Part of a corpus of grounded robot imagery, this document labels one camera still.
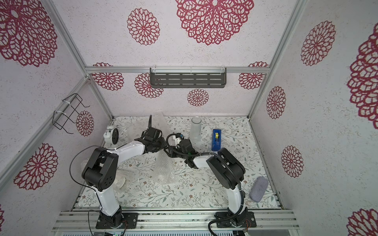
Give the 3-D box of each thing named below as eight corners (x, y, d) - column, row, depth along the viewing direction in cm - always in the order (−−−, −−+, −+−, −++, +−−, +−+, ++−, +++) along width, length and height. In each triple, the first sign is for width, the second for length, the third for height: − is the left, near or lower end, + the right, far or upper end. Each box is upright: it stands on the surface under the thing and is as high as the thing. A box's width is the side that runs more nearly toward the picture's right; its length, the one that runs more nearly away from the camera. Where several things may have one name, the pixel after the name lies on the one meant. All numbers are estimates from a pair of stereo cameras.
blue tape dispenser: (211, 150, 103) (212, 144, 97) (212, 134, 112) (213, 128, 106) (219, 151, 102) (221, 146, 97) (220, 135, 111) (221, 129, 106)
